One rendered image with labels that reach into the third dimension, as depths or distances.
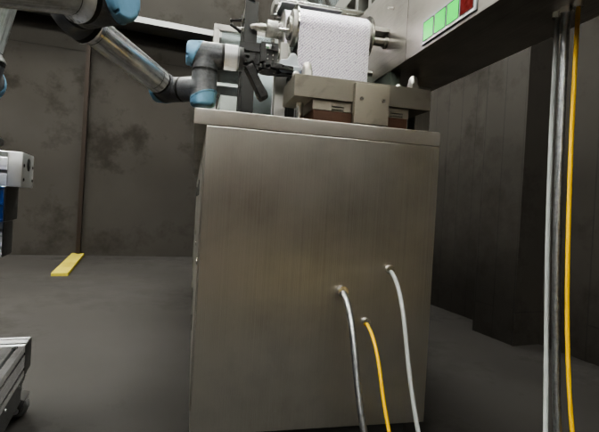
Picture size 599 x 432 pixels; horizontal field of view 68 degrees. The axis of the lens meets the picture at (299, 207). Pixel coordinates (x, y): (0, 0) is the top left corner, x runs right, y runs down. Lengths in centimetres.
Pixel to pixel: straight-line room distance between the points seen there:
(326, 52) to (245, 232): 67
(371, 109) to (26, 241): 458
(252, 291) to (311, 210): 25
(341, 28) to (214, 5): 434
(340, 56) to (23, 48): 445
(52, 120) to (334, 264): 453
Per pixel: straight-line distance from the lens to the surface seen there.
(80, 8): 108
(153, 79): 139
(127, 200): 530
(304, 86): 124
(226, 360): 118
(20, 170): 135
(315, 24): 152
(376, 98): 128
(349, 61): 152
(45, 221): 537
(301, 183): 114
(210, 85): 138
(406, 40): 151
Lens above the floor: 68
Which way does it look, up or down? level
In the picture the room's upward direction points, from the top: 3 degrees clockwise
